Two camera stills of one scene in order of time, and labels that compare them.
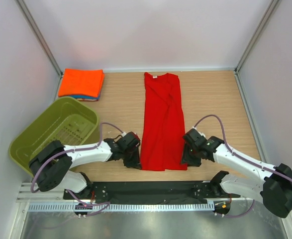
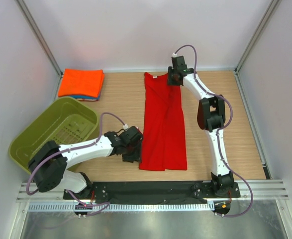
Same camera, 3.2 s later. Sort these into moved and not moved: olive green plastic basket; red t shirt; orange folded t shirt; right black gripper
Moved: right black gripper
Not moved: olive green plastic basket; orange folded t shirt; red t shirt
